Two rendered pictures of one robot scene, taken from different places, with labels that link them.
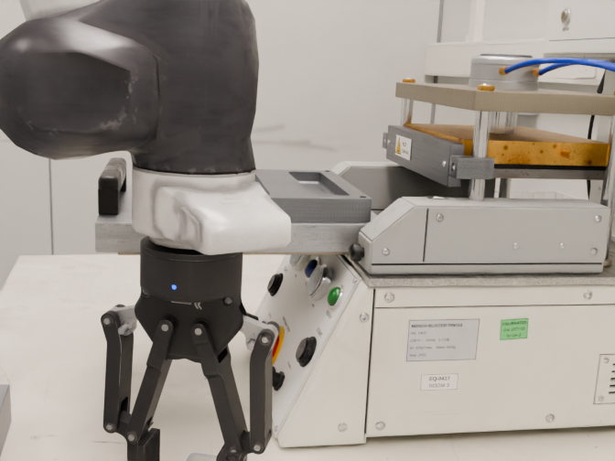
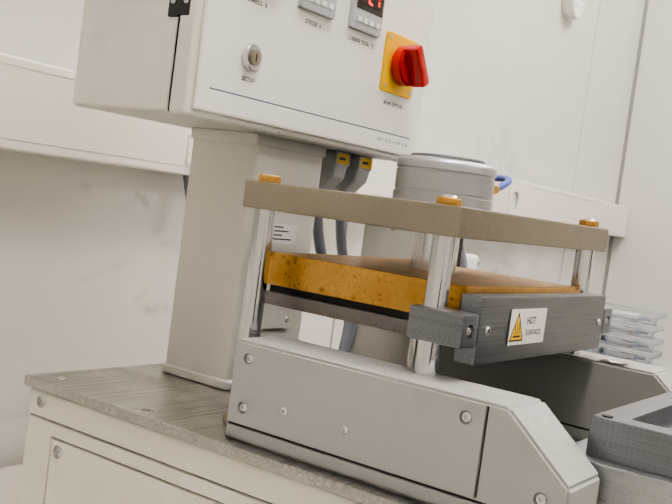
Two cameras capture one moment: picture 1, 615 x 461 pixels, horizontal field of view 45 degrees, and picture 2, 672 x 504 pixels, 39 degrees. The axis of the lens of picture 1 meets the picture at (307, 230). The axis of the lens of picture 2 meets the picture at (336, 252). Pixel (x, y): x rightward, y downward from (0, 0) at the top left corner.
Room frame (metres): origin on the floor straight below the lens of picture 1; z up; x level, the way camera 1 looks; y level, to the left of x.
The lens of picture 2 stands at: (1.48, 0.26, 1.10)
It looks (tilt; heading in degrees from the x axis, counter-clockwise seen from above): 3 degrees down; 226
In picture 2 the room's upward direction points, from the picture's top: 8 degrees clockwise
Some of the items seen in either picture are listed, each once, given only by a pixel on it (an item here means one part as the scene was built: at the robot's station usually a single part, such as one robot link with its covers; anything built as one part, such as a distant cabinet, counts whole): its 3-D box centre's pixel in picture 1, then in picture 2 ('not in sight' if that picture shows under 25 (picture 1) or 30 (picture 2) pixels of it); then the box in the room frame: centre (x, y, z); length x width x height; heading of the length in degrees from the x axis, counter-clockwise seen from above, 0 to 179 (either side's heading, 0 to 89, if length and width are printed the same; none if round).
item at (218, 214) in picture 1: (210, 209); not in sight; (0.51, 0.07, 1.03); 0.13 x 0.12 x 0.05; 170
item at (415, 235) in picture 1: (476, 235); (571, 391); (0.74, -0.17, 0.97); 0.26 x 0.05 x 0.07; 101
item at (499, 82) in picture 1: (533, 112); (415, 234); (0.88, -0.26, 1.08); 0.31 x 0.24 x 0.13; 11
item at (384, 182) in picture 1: (402, 189); (399, 427); (1.02, -0.13, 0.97); 0.25 x 0.05 x 0.07; 101
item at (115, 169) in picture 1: (113, 183); not in sight; (0.81, 0.22, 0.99); 0.15 x 0.02 x 0.04; 11
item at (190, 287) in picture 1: (190, 298); not in sight; (0.54, 0.09, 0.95); 0.08 x 0.08 x 0.09
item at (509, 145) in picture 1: (501, 126); (439, 261); (0.89, -0.22, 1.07); 0.22 x 0.17 x 0.10; 11
